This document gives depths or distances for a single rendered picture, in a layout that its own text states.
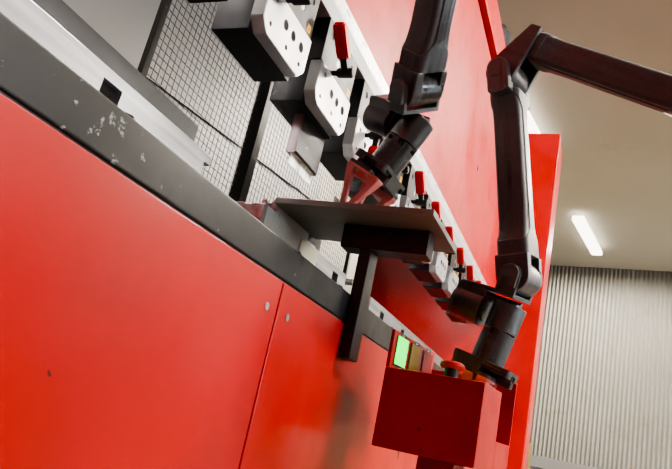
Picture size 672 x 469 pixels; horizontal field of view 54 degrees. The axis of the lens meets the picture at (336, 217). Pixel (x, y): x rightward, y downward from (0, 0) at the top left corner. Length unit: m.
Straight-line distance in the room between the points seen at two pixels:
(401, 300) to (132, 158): 2.82
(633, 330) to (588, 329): 0.54
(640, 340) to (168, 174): 8.81
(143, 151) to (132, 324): 0.15
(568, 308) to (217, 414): 8.85
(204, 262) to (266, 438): 0.28
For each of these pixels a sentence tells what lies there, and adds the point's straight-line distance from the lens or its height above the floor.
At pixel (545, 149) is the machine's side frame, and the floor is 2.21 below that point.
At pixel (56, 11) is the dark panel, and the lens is 1.43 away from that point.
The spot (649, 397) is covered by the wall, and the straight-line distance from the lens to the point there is 9.13.
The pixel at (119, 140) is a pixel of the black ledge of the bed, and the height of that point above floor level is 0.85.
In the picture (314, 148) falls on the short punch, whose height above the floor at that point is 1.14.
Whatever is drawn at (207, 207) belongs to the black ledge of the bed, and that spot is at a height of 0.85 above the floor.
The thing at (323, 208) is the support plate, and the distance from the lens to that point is 1.03.
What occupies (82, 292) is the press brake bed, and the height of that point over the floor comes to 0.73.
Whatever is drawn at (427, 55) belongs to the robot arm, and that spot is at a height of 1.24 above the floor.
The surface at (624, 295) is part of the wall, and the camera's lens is 9.42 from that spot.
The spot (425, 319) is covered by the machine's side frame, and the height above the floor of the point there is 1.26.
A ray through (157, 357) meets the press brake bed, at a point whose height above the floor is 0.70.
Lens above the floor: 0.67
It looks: 18 degrees up
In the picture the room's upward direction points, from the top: 13 degrees clockwise
